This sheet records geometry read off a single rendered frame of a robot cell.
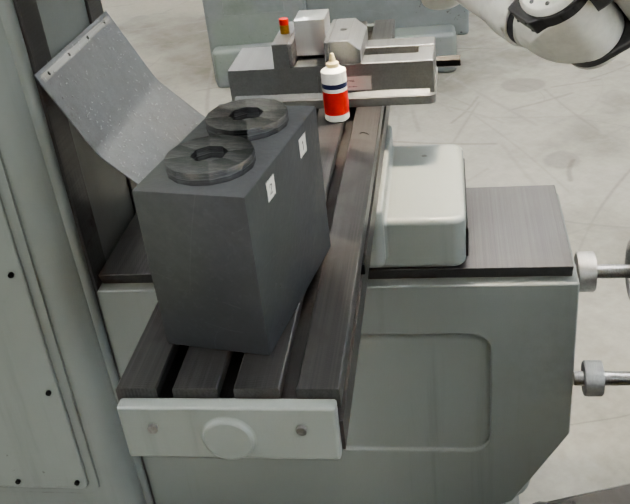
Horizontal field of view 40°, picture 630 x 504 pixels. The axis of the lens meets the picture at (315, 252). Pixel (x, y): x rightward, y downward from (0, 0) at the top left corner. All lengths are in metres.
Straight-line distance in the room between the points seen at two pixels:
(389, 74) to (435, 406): 0.57
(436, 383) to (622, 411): 0.87
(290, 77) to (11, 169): 0.47
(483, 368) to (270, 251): 0.70
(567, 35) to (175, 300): 0.52
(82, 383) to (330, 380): 0.78
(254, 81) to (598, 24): 0.66
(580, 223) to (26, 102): 2.11
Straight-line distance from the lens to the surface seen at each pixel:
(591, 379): 1.50
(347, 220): 1.12
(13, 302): 1.50
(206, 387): 0.88
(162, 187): 0.85
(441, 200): 1.39
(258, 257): 0.84
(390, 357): 1.48
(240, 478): 1.72
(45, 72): 1.37
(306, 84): 1.48
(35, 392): 1.60
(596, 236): 2.99
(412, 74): 1.46
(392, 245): 1.36
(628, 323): 2.60
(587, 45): 1.05
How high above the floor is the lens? 1.52
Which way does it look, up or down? 31 degrees down
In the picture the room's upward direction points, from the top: 7 degrees counter-clockwise
